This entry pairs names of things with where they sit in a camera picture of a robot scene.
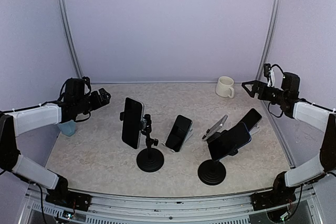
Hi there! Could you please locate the white folding phone stand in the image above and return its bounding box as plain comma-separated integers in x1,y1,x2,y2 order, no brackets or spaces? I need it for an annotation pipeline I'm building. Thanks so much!
161,125,194,153

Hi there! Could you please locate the black round-base phone stand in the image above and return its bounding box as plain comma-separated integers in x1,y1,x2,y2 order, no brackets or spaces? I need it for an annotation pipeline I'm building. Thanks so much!
120,112,164,173

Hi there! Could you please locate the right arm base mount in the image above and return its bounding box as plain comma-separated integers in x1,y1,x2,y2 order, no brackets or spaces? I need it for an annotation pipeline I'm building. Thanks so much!
251,190,296,211

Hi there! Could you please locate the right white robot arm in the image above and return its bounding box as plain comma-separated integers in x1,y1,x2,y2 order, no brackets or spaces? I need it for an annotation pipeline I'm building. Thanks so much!
241,70,335,205

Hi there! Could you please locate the blue-edged black smartphone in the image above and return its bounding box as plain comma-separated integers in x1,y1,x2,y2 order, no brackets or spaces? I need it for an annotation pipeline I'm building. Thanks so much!
207,122,253,161

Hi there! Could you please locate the aluminium frame post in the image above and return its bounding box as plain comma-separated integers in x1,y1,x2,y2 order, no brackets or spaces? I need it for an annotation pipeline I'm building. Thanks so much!
57,0,83,78
261,0,281,65

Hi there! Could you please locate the cream ceramic mug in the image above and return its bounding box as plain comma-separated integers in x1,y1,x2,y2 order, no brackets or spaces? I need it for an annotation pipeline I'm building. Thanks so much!
215,76,235,98

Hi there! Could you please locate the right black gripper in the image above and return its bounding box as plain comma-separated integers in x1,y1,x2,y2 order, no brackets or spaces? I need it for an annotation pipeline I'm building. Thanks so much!
243,80,287,105

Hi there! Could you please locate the front aluminium rail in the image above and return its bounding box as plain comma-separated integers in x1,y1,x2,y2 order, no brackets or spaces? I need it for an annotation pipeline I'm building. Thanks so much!
18,182,323,224

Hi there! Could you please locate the left aluminium frame post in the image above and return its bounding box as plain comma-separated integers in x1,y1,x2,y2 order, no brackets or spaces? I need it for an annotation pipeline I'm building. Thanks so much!
57,0,83,78

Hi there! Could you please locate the light blue plastic cup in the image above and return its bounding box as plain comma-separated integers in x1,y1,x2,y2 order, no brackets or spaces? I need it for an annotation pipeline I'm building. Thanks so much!
57,120,76,137

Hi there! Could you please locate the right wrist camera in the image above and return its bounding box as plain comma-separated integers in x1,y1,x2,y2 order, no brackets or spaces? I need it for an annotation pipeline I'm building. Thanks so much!
263,63,276,87

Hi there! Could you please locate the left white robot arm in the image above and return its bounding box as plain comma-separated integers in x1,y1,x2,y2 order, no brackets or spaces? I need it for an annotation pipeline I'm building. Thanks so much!
1,77,111,206

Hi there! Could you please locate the black smartphone white back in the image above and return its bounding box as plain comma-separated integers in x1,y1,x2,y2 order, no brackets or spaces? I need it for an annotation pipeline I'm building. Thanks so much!
121,97,144,150

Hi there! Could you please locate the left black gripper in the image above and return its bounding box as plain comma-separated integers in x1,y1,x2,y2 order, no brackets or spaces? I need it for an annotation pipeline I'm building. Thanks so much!
76,88,111,115

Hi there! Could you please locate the right aluminium frame post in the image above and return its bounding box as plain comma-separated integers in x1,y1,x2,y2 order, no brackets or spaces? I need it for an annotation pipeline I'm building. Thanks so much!
261,0,281,65

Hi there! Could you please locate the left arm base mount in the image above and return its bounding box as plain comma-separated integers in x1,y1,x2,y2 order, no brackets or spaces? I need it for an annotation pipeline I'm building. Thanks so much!
45,191,92,212

